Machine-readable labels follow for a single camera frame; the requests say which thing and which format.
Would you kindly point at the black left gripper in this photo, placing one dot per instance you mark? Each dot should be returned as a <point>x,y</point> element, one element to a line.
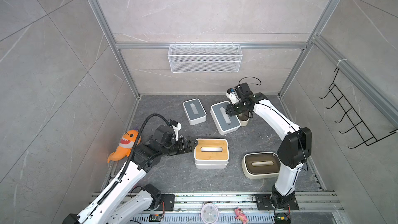
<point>182,149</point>

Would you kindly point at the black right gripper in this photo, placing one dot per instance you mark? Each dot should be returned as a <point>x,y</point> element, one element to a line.
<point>231,110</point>

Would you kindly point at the grey lid tissue box front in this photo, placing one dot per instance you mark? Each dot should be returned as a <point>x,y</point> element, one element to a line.
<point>225,124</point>

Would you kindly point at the grey lid tissue box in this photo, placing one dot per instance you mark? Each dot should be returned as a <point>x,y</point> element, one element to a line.
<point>194,111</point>
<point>225,124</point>

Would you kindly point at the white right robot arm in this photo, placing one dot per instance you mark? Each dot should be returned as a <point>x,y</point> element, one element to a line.
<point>296,146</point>

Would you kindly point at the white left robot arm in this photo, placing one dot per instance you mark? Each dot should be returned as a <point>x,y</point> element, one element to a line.
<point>107,207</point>

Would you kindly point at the brown lid tissue box back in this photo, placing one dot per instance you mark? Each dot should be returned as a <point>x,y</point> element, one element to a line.
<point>244,119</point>

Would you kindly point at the brown lid tissue box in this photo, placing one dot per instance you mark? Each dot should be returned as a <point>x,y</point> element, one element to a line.
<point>244,119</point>
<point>261,165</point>

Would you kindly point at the grey lid tissue box back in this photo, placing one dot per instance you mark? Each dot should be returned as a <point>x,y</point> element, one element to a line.
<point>194,111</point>

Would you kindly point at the brown lid tissue box front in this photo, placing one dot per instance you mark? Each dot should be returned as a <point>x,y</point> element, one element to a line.
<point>261,165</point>

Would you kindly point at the orange shark plush toy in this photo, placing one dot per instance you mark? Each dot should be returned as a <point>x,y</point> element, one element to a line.
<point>125,146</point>

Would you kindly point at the pink bear figurine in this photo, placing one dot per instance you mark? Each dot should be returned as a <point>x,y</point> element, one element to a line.
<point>239,215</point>

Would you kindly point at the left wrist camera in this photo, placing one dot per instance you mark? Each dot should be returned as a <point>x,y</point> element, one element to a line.
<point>176,127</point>

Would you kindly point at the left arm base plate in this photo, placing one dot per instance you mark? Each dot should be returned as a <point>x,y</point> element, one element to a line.
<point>163,202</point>

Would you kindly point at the white wire mesh basket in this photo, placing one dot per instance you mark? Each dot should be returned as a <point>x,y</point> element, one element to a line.
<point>205,58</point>

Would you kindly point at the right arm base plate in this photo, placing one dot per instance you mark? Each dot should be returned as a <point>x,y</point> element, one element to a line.
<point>268,202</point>

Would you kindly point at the black wire hook rack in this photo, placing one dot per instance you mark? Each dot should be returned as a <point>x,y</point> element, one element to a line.
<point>367,137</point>

